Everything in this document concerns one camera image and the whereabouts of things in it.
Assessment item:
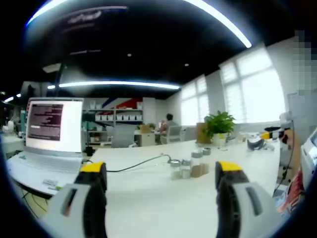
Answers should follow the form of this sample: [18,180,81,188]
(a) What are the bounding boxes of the white office chair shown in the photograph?
[160,125,183,144]

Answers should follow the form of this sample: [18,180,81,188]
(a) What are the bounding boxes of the brown paper bag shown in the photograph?
[196,122,211,144]

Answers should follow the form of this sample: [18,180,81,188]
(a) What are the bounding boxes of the green plant in white pot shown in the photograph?
[204,111,236,147]

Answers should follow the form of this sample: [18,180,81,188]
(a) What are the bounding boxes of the small window with blinds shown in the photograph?
[180,76,210,126]

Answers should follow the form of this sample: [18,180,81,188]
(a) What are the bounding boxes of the shelf with white boxes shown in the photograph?
[83,99,144,147]

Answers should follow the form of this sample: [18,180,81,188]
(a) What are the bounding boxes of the white chest device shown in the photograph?
[301,128,317,189]

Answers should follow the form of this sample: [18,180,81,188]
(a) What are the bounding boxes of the black power cable with plug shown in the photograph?
[83,153,174,173]

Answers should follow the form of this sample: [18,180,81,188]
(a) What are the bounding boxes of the seasoning bottle grey-brown contents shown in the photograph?
[202,147,211,174]

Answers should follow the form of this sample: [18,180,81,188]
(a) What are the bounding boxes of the person in blue shirt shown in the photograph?
[274,168,308,219]

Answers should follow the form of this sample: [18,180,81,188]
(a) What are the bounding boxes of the ceiling air conditioner unit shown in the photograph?
[42,63,62,74]

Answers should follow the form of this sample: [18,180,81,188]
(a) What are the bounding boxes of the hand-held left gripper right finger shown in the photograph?
[214,160,285,238]

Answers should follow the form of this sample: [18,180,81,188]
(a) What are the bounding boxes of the grey mesh office chair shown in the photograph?
[110,123,136,149]

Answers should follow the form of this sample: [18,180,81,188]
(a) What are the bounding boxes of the large window with blinds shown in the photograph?
[219,47,285,123]

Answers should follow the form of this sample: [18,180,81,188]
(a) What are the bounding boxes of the seasoning bottle white contents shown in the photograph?
[180,158,192,179]

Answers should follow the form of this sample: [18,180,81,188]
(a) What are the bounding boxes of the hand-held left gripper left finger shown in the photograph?
[41,162,108,238]

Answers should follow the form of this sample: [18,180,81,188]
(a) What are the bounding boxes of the silver laptop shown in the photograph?
[4,97,86,196]

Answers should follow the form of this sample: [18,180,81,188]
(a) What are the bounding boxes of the ceiling light strip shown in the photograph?
[47,81,180,90]
[26,0,252,49]

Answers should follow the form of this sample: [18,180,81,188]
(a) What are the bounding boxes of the person's right hand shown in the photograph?
[284,129,298,151]

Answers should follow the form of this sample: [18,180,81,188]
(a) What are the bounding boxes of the seasoning bottle brown contents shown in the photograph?
[190,150,204,178]

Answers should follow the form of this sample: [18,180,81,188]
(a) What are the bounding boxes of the seasoning bottle beige contents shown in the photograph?
[170,159,181,180]

